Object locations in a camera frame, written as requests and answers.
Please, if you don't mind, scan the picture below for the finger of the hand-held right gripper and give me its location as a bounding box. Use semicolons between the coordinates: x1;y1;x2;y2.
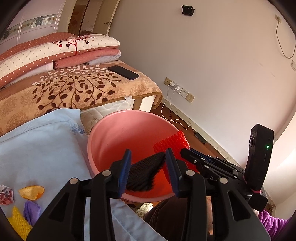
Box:
190;149;245;173
180;148;234;183

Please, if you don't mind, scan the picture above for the tan leaf-print blanket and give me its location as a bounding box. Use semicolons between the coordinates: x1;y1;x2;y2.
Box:
0;61;163;137

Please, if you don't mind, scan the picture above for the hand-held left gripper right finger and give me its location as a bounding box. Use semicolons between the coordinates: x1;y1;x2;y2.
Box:
165;148;271;241

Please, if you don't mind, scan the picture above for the person's right forearm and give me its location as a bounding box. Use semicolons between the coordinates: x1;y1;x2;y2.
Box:
257;208;290;241

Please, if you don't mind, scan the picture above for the black foam net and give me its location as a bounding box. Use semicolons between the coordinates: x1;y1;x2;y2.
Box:
126;152;166;192

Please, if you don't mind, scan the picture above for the black device on floor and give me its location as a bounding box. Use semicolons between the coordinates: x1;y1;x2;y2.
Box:
194;132;206;144

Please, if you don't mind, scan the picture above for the white charging cable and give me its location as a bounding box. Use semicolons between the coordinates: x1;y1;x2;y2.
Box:
161;85;195;132

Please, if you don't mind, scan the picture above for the patterned wrapper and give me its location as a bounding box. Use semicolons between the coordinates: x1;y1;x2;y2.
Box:
0;185;14;205

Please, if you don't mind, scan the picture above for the white bed frame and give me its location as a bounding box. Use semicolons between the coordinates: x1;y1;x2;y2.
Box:
133;95;155;113

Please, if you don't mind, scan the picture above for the beige socket with chargers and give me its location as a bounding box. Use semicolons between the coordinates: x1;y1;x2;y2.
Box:
164;77;177;88

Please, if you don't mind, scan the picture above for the yellow foam net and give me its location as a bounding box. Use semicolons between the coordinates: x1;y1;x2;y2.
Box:
8;206;33;240

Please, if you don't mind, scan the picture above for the light blue cloth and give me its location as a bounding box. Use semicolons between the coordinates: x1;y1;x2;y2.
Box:
0;108;167;241

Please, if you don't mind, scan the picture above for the purple cloth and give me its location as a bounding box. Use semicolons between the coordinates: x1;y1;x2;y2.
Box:
23;200;43;226

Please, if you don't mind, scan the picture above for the red foam net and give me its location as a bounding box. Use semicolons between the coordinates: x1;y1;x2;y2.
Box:
126;130;200;195

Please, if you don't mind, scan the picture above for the black wall box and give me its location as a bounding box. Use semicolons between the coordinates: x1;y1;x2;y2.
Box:
181;5;195;16

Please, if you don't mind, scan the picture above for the pink plastic bucket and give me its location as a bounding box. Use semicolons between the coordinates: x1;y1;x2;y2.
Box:
87;110;191;202

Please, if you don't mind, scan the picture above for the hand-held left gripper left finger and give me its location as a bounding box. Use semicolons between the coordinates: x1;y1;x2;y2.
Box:
26;149;132;241

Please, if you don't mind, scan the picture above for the white mattress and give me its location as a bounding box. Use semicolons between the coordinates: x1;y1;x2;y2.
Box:
80;96;136;135

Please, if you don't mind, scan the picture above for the white wardrobe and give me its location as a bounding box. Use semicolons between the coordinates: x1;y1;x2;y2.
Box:
0;0;77;49

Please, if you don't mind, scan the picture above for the black smartphone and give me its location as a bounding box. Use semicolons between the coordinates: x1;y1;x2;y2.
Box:
108;65;140;80

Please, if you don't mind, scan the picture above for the beige wall cable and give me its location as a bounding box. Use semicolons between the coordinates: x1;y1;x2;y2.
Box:
276;20;295;59

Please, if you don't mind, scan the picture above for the white dotted folded quilt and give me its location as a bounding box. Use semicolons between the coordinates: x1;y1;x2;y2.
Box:
0;32;121;88

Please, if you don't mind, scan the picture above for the cream door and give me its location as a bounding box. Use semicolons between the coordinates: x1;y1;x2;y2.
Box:
67;0;121;37

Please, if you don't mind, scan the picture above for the person's dark trouser leg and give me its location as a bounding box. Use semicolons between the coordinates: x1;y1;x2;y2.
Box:
142;197;215;241

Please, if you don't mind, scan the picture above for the pink folded blanket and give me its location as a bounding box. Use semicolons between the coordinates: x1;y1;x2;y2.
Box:
53;48;121;70

